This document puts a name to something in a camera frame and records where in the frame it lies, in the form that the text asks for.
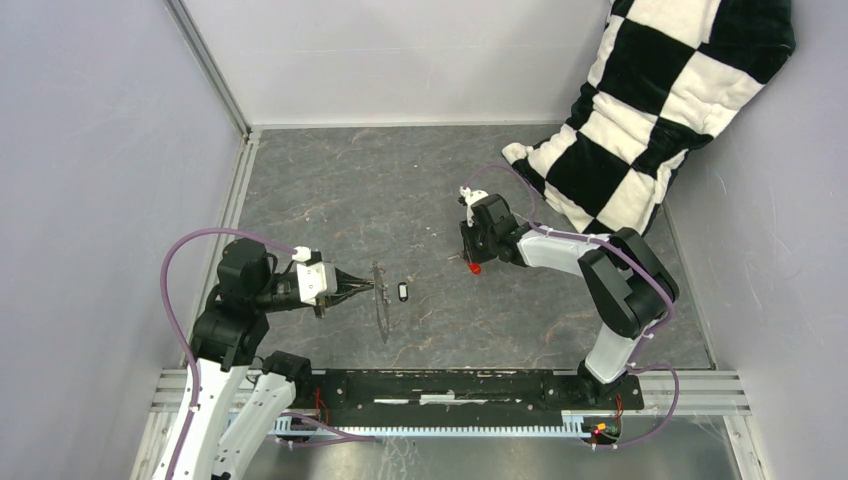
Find large metal keyring plate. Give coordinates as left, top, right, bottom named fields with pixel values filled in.
left=372, top=261, right=390, bottom=344

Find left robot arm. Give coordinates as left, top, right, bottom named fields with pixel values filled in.
left=153, top=228, right=375, bottom=479

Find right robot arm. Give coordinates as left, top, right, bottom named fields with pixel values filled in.
left=459, top=187, right=679, bottom=408

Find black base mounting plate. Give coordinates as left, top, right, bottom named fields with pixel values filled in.
left=289, top=369, right=645, bottom=429

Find black and white checkered blanket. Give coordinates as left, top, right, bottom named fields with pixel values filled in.
left=502, top=0, right=796, bottom=234

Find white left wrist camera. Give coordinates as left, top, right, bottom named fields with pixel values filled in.
left=296, top=262, right=338, bottom=306

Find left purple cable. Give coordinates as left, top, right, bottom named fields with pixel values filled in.
left=160, top=227, right=376, bottom=480

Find purple cable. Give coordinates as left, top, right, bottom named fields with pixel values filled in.
left=458, top=164, right=682, bottom=452
left=160, top=227, right=376, bottom=480

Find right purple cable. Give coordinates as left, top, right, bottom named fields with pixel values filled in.
left=458, top=164, right=682, bottom=452

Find white slotted cable duct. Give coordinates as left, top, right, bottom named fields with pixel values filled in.
left=268, top=415, right=590, bottom=440

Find aluminium frame rail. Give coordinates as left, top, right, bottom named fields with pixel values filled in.
left=150, top=368, right=752, bottom=417

